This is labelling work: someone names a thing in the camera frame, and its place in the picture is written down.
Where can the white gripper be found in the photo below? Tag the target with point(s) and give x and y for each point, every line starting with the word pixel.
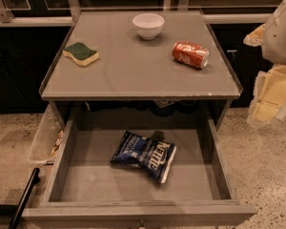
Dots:
pixel 280 37

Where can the blue Kettle chip bag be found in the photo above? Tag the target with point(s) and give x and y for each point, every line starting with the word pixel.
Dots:
pixel 153 156

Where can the grey cabinet counter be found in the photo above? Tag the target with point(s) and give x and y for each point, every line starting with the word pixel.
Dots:
pixel 129 67

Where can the grey open top drawer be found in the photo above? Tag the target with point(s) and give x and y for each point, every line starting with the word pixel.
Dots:
pixel 86 190

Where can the red soda can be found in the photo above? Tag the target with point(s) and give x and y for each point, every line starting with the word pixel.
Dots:
pixel 191 54

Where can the white ceramic bowl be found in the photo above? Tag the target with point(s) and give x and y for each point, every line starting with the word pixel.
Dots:
pixel 148 25

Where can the green and yellow sponge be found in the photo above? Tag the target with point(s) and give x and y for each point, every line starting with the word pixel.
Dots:
pixel 80 54

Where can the clear plastic side bin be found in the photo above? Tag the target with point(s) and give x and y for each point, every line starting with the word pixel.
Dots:
pixel 45 139

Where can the black bar handle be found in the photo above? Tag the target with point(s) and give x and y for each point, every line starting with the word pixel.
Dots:
pixel 33 180

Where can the metal railing frame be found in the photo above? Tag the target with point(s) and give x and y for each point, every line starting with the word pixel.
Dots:
pixel 42 12

